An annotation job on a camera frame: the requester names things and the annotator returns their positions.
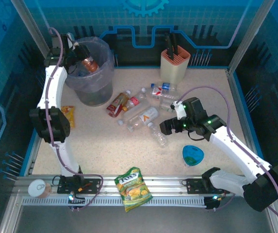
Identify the aluminium frame rail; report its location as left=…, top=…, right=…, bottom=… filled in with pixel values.
left=12, top=176, right=274, bottom=197

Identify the beige knife block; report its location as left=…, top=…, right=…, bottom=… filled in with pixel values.
left=160, top=46, right=191, bottom=87

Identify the green candy bag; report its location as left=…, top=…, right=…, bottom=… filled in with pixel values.
left=114, top=166, right=153, bottom=213

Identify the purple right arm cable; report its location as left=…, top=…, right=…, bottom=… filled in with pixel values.
left=177, top=85, right=278, bottom=223

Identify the brown chocolate drink bottle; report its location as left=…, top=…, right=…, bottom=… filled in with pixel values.
left=82, top=57, right=98, bottom=73

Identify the large clear bottle orange logo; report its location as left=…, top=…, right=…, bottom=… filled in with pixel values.
left=127, top=106, right=159, bottom=132

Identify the clear bottle orange cap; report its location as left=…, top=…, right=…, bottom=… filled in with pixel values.
left=123, top=87, right=147, bottom=112

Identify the slotted aluminium strip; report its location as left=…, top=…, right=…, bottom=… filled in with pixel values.
left=22, top=197, right=207, bottom=207

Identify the black cable connector block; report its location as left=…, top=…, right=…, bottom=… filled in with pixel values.
left=204, top=195, right=221, bottom=211
left=67, top=194, right=86, bottom=211

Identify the clear bottle blue label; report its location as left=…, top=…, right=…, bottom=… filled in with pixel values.
left=150, top=82, right=178, bottom=92

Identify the yellow snack packet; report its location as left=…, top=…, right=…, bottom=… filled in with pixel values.
left=61, top=105, right=76, bottom=129

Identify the grey bin with plastic liner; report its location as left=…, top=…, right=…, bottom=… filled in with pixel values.
left=65, top=36, right=115, bottom=107

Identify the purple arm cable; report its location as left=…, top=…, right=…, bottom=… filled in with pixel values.
left=177, top=85, right=278, bottom=223
left=43, top=27, right=105, bottom=212

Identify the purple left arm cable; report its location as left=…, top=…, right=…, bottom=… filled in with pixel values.
left=43, top=27, right=105, bottom=212

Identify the plain clear bottle white cap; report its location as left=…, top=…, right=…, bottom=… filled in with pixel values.
left=117, top=106, right=149, bottom=126

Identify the tin can with pull tab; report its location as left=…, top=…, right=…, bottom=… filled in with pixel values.
left=28, top=179, right=53, bottom=199

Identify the blue triangular plastic container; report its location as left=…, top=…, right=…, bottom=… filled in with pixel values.
left=182, top=145, right=205, bottom=167

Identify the amber tea bottle red label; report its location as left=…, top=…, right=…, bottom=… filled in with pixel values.
left=106, top=90, right=131, bottom=118

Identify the black handled knife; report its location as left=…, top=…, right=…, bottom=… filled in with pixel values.
left=171, top=33, right=180, bottom=55
left=163, top=33, right=175, bottom=60

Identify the clear bottle red white label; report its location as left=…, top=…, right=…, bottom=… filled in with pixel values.
left=141, top=86, right=168, bottom=100

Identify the aluminium frame post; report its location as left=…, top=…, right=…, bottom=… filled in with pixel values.
left=10, top=0, right=59, bottom=73
left=227, top=0, right=275, bottom=73

